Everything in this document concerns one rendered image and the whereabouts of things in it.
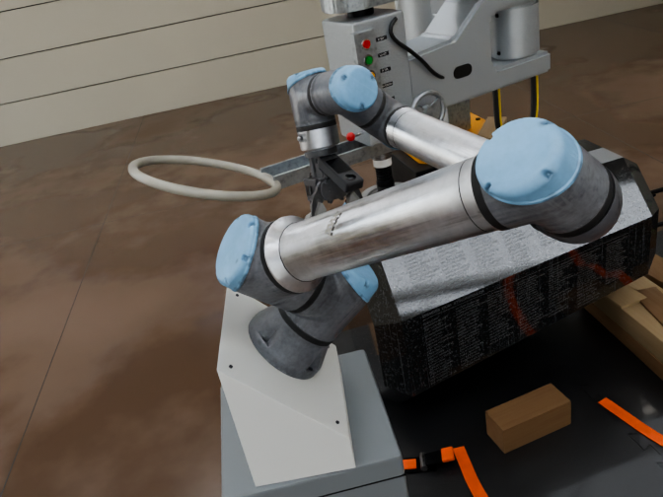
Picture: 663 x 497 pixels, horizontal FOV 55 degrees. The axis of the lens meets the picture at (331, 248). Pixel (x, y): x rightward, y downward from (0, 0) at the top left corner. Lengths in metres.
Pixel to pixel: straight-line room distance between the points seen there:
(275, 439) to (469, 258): 1.22
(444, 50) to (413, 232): 1.47
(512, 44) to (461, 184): 1.75
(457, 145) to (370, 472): 0.73
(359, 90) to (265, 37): 7.02
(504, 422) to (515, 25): 1.48
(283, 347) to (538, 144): 0.74
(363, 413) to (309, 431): 0.23
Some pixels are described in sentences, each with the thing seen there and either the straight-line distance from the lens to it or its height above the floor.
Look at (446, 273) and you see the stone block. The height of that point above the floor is 0.69.
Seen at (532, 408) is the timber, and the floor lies 0.13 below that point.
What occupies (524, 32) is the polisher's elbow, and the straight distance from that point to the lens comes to 2.60.
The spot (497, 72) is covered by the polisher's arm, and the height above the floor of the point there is 1.26.
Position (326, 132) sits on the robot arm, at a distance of 1.39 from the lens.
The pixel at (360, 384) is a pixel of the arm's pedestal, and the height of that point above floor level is 0.85.
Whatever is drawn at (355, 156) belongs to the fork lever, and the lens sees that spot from 2.26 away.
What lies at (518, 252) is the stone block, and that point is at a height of 0.68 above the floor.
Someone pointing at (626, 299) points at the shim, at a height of 0.21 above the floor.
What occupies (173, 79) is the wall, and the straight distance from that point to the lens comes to 8.38.
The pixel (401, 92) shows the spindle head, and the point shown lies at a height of 1.31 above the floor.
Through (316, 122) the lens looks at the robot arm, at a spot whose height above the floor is 1.51.
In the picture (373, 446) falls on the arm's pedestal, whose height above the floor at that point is 0.85.
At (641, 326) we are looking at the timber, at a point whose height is 0.19.
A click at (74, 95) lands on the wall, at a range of 8.59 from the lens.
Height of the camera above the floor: 1.91
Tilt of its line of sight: 28 degrees down
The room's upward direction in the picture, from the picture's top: 11 degrees counter-clockwise
